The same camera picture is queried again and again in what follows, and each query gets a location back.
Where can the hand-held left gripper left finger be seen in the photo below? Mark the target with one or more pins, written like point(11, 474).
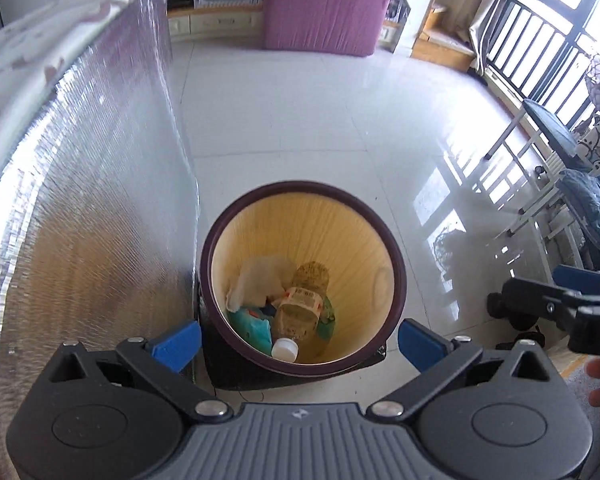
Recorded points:
point(177, 346)

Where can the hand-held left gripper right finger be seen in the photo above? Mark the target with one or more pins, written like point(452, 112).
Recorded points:
point(420, 347)

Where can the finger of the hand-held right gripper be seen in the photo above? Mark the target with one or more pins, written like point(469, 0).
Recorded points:
point(580, 280)
point(535, 300)

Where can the teal plastic wrapper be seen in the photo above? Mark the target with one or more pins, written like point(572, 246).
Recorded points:
point(252, 330)

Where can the white tissue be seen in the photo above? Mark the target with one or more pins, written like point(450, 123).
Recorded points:
point(260, 280)

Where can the clear plastic bottle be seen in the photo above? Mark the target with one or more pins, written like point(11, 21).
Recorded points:
point(292, 320)

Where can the yellow wastebasket with dark rim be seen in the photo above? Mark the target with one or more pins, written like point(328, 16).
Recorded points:
point(305, 230)

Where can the black dumbbell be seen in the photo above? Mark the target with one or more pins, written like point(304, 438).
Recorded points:
point(502, 305)

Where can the blue denim cloth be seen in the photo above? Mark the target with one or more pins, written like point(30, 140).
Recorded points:
point(592, 210)

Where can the printed tablecloth with foil backing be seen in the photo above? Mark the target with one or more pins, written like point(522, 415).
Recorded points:
point(80, 210)

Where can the black window railing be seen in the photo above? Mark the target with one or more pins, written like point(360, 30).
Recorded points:
point(545, 45)

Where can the wooden staircase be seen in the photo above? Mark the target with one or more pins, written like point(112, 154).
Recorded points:
point(440, 45)

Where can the beige curtain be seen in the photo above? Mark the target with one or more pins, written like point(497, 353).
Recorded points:
point(475, 5)

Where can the low wooden drawer unit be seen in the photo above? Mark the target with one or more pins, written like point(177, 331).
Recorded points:
point(215, 22)

